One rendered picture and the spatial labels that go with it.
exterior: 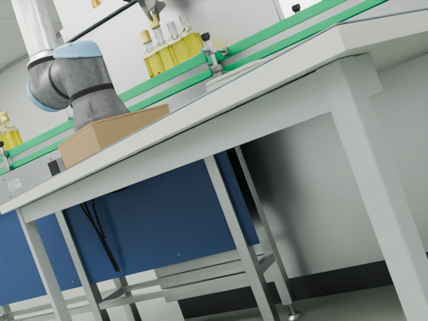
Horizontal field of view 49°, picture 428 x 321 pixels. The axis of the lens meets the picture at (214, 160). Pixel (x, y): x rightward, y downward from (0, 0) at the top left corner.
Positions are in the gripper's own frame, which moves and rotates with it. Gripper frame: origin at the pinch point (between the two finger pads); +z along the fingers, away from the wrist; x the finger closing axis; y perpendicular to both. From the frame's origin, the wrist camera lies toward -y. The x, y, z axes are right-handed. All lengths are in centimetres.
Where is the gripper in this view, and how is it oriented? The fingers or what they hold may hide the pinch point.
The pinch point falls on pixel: (153, 18)
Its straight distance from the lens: 179.8
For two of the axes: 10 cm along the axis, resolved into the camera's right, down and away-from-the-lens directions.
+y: 8.1, -3.0, -5.0
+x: 4.6, -1.9, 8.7
